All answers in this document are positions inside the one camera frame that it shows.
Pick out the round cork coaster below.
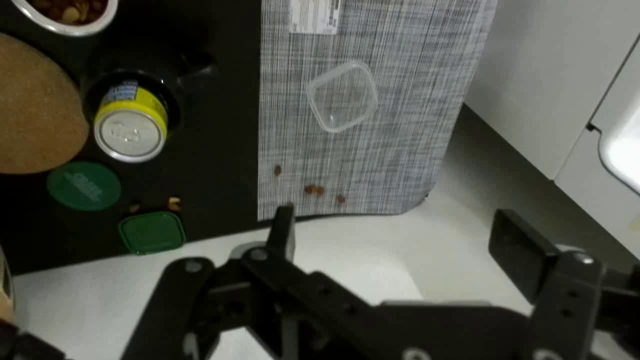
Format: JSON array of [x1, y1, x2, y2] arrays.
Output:
[[0, 34, 91, 174]]

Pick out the white stove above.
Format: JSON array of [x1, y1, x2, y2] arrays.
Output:
[[466, 0, 640, 254]]

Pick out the open snack cup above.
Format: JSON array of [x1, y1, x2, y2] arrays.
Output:
[[11, 0, 120, 38]]

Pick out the white label sticker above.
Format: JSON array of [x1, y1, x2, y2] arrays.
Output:
[[288, 0, 342, 36]]

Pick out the round green lid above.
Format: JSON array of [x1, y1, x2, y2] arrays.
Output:
[[47, 162, 123, 211]]

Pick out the black side table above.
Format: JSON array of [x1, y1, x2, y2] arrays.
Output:
[[0, 0, 260, 274]]

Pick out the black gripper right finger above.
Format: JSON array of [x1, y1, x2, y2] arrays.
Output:
[[489, 210, 560, 303]]

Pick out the grey woven placemat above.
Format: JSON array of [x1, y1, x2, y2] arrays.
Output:
[[256, 0, 501, 219]]

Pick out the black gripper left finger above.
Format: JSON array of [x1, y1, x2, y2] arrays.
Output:
[[266, 205, 297, 260]]

